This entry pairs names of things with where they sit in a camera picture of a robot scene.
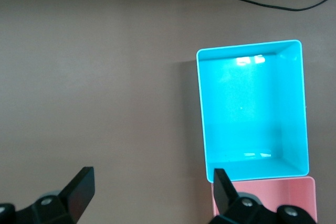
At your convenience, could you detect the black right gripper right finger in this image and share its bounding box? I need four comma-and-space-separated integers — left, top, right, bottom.
209, 168, 316, 224

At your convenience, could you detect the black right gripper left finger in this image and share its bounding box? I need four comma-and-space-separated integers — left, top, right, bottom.
0, 166, 96, 224

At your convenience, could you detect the blue plastic bin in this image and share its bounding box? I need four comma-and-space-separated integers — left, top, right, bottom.
196, 39, 310, 183

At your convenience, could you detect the pink plastic bin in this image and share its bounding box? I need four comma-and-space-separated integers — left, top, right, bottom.
211, 176, 318, 224

